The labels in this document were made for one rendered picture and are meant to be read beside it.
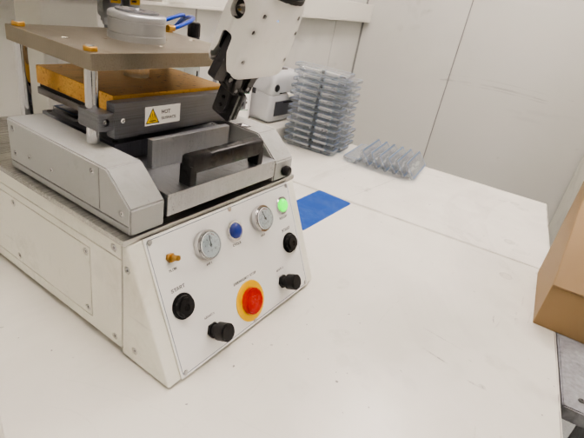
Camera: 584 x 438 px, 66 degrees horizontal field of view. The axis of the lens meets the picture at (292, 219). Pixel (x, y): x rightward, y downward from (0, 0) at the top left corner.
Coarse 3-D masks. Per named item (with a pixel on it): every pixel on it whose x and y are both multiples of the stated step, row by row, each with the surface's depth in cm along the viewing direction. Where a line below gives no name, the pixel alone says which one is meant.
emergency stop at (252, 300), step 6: (252, 288) 66; (246, 294) 65; (252, 294) 66; (258, 294) 67; (246, 300) 65; (252, 300) 66; (258, 300) 67; (246, 306) 65; (252, 306) 66; (258, 306) 67; (246, 312) 66; (252, 312) 66
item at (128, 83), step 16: (48, 64) 63; (64, 64) 65; (48, 80) 62; (64, 80) 59; (80, 80) 59; (112, 80) 61; (128, 80) 63; (144, 80) 65; (160, 80) 66; (176, 80) 68; (192, 80) 70; (208, 80) 72; (48, 96) 63; (64, 96) 61; (80, 96) 59; (112, 96) 55; (128, 96) 57; (144, 96) 59
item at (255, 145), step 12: (228, 144) 61; (240, 144) 62; (252, 144) 64; (192, 156) 55; (204, 156) 56; (216, 156) 58; (228, 156) 60; (240, 156) 62; (252, 156) 67; (180, 168) 56; (192, 168) 55; (204, 168) 57; (180, 180) 57; (192, 180) 56
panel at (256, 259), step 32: (288, 192) 76; (192, 224) 58; (224, 224) 63; (288, 224) 75; (160, 256) 54; (192, 256) 58; (224, 256) 63; (256, 256) 69; (288, 256) 75; (160, 288) 54; (192, 288) 58; (224, 288) 63; (192, 320) 58; (224, 320) 63; (256, 320) 68; (192, 352) 58
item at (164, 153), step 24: (168, 144) 60; (192, 144) 64; (216, 144) 68; (168, 168) 60; (216, 168) 63; (240, 168) 65; (264, 168) 69; (168, 192) 54; (192, 192) 57; (216, 192) 61
